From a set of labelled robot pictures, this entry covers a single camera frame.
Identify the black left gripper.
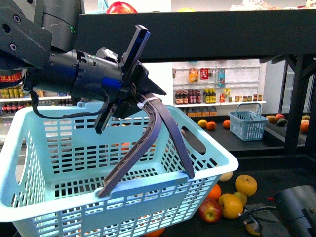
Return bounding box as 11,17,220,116
71,25,166,134

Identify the grey basket handle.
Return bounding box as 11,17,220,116
98,92,196,199

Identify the light turquoise shopping basket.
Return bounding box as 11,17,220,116
0,102,238,237

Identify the small blue basket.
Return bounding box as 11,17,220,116
228,102,268,141

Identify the cream pear right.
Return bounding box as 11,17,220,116
219,172,233,182

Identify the large orange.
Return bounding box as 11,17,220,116
206,184,222,201

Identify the red apple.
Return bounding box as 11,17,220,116
198,198,222,224

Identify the yellow fruit far right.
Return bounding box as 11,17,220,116
235,175,258,197

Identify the yellow orange pear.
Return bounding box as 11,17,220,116
218,193,243,219

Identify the white cable tie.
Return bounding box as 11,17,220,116
137,97,159,109

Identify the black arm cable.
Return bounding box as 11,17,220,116
23,83,111,120

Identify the white wall goods shelf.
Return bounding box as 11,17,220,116
172,59,266,117

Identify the black fruit shelf frame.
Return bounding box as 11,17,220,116
74,9,316,237

